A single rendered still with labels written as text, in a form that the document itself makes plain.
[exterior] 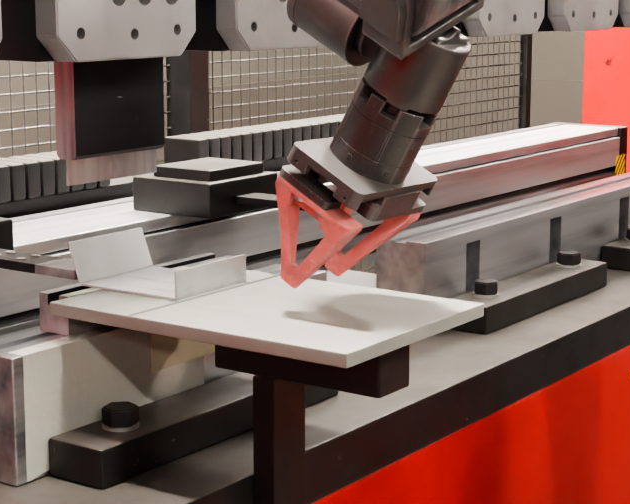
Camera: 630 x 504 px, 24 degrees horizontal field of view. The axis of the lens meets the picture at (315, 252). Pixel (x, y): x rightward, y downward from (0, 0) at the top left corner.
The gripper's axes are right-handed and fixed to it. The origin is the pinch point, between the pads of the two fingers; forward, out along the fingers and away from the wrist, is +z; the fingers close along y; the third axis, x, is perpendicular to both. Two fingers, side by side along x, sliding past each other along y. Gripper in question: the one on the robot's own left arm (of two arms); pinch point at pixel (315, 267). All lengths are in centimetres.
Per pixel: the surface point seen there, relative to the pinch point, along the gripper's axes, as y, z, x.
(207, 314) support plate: 6.7, 4.7, -2.6
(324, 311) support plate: 1.1, 1.7, 2.8
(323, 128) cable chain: -80, 26, -49
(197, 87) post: -95, 40, -82
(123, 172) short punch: 0.2, 4.0, -18.7
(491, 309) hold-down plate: -45.5, 15.6, -2.9
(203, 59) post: -97, 36, -84
